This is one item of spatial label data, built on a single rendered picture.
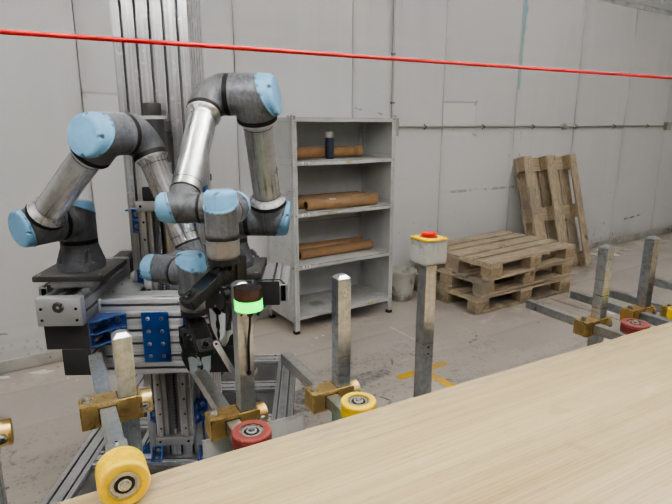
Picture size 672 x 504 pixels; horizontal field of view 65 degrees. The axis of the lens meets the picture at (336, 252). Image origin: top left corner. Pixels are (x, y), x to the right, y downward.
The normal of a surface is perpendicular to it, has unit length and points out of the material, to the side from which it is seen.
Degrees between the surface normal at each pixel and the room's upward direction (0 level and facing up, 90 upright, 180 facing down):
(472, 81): 90
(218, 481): 0
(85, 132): 85
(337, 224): 90
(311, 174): 90
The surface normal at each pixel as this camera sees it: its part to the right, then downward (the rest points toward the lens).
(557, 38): 0.54, 0.20
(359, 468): 0.00, -0.97
